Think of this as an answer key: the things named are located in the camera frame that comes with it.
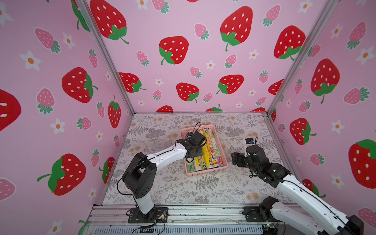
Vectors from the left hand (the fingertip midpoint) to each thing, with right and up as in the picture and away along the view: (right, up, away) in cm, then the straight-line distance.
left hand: (200, 151), depth 90 cm
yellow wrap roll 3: (+3, -3, -1) cm, 5 cm away
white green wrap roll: (+10, +1, +5) cm, 11 cm away
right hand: (+23, +1, -10) cm, 25 cm away
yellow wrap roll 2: (+1, -7, -1) cm, 8 cm away
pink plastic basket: (-11, +10, +10) cm, 18 cm away
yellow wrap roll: (-2, -6, -6) cm, 9 cm away
